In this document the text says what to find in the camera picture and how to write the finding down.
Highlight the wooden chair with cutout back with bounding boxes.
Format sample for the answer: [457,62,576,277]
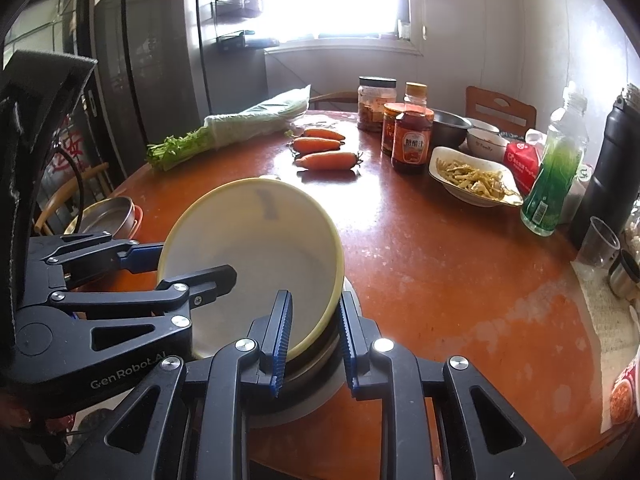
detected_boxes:
[465,85,538,137]

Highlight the white plate with food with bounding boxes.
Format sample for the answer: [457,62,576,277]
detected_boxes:
[428,146,524,208]

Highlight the small steel bowl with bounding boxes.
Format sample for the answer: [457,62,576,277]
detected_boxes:
[431,109,473,150]

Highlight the red-label sauce jar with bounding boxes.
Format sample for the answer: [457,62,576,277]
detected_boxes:
[381,102,407,157]

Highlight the brown sauce bottle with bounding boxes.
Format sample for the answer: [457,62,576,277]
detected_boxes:
[391,82,435,176]

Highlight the person's left hand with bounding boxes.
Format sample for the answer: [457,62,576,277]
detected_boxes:
[0,394,68,436]

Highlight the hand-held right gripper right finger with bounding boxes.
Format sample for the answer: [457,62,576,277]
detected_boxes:
[339,292,576,480]

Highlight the glass door with red lettering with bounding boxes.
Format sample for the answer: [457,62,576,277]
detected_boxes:
[30,105,101,211]

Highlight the bright window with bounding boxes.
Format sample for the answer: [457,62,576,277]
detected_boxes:
[250,0,426,56]

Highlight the pickle jar with black lid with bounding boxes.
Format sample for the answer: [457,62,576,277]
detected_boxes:
[357,76,398,133]

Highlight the round steel pan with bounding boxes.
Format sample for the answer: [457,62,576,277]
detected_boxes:
[77,196,137,237]

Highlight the small steel cup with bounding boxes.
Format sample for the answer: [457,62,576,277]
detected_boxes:
[606,249,640,302]

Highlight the dark grey refrigerator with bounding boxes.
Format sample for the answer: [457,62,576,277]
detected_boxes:
[92,0,211,171]

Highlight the celery bunch in plastic bag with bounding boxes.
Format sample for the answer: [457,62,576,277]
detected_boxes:
[145,84,313,173]

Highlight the clear plastic cup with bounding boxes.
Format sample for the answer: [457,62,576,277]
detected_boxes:
[575,216,622,267]

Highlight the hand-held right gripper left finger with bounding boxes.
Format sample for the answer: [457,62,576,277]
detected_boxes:
[55,291,293,480]

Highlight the black thermos flask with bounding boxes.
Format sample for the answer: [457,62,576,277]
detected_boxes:
[569,83,640,252]

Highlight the red snack packet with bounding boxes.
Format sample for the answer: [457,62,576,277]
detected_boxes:
[607,366,640,430]

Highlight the white paper sheet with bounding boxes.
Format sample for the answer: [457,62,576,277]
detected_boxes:
[571,259,640,361]

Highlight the dark box on windowsill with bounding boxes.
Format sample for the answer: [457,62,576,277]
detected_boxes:
[217,30,281,53]

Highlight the wooden chair behind table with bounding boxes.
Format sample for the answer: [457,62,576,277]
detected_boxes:
[309,90,360,111]

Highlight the carrot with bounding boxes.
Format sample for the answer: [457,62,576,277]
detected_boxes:
[287,137,343,153]
[300,128,347,142]
[295,151,364,171]

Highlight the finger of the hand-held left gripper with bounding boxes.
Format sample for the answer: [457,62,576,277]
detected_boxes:
[29,231,166,288]
[46,264,239,357]

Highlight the wooden chair with curved back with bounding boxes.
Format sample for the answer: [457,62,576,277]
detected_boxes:
[27,161,112,237]

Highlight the red tissue packet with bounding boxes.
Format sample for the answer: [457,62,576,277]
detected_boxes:
[502,129,548,197]

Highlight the green drink bottle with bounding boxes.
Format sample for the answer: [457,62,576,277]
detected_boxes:
[520,81,590,237]

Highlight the white bowl with yellow rim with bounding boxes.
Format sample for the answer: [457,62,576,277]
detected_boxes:
[156,177,347,361]

